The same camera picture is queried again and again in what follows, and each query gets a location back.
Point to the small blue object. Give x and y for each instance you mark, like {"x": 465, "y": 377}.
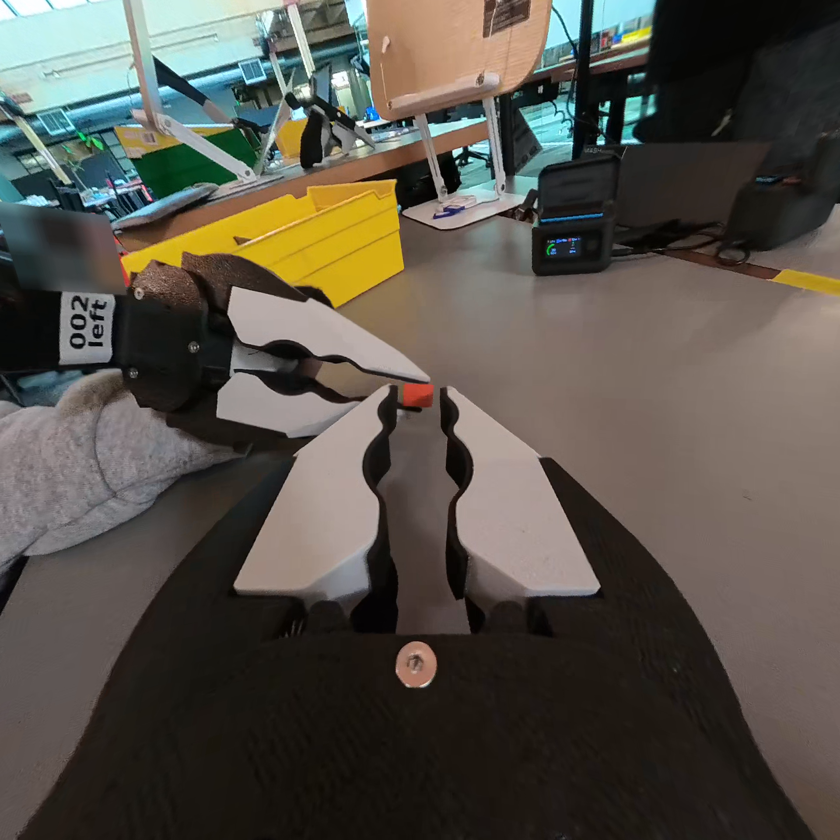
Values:
{"x": 446, "y": 210}

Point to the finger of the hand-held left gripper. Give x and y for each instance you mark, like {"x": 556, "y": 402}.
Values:
{"x": 262, "y": 407}
{"x": 315, "y": 321}

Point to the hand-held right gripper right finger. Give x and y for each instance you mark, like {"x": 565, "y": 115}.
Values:
{"x": 525, "y": 518}

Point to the small black label printer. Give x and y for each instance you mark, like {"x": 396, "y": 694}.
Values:
{"x": 571, "y": 190}

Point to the yellow plastic bin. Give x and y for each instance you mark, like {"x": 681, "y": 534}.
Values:
{"x": 328, "y": 243}

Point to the large wooden board stand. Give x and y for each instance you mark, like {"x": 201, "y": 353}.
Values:
{"x": 446, "y": 52}

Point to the small orange block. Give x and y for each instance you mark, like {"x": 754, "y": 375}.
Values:
{"x": 418, "y": 395}

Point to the wooden desk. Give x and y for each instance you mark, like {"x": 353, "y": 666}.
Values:
{"x": 394, "y": 148}

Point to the dark cloth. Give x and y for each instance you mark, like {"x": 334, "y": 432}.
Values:
{"x": 722, "y": 65}

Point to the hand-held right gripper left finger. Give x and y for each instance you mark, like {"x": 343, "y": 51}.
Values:
{"x": 315, "y": 518}

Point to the black stand pole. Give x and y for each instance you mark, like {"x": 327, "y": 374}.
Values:
{"x": 583, "y": 79}

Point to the yellow tape strip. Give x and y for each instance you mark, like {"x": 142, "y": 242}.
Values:
{"x": 814, "y": 282}

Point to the plain black charger box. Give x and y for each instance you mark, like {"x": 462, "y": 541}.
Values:
{"x": 781, "y": 216}

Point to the dark flat panel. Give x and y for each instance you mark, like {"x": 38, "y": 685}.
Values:
{"x": 689, "y": 184}

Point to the green and yellow bin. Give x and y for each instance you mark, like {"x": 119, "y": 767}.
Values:
{"x": 190, "y": 164}

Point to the spare black white gripper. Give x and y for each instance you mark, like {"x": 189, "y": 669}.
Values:
{"x": 315, "y": 138}

